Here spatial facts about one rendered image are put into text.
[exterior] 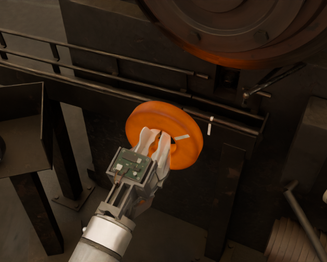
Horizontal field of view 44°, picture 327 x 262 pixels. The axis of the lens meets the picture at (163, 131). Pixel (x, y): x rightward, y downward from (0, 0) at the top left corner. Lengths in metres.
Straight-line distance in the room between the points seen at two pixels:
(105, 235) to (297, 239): 0.54
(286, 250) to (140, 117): 0.50
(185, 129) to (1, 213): 1.17
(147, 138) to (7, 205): 1.11
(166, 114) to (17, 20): 2.15
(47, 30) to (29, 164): 1.65
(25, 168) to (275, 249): 0.65
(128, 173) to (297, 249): 0.52
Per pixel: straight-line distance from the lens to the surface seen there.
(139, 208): 0.72
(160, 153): 0.72
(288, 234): 1.05
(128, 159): 0.67
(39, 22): 2.73
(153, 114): 0.73
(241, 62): 0.85
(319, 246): 1.01
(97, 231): 0.66
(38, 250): 1.63
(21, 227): 1.70
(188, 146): 0.75
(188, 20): 0.74
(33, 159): 1.08
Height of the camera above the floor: 1.42
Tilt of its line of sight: 48 degrees down
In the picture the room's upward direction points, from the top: straight up
